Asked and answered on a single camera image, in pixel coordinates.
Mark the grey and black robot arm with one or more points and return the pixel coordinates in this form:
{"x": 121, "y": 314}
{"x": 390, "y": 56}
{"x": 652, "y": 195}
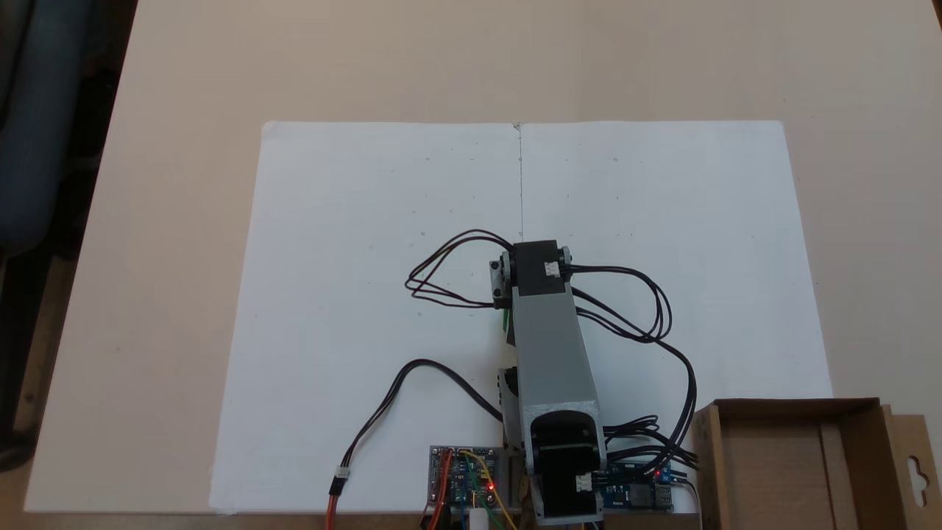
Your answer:
{"x": 548, "y": 353}

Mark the white paper sheet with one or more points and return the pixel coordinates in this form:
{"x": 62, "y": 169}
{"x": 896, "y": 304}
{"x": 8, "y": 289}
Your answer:
{"x": 331, "y": 221}
{"x": 699, "y": 206}

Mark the grey-framed circuit board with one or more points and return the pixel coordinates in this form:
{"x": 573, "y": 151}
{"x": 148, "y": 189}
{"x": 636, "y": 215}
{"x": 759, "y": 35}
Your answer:
{"x": 464, "y": 478}

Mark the blue circuit board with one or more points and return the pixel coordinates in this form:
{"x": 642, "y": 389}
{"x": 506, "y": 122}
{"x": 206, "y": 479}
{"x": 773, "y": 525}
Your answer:
{"x": 636, "y": 493}

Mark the brown cardboard box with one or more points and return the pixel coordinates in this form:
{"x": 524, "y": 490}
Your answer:
{"x": 780, "y": 471}

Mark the dark blue-grey chair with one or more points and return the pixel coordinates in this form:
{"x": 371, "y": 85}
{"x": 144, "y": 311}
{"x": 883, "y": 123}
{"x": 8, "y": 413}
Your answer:
{"x": 37, "y": 147}

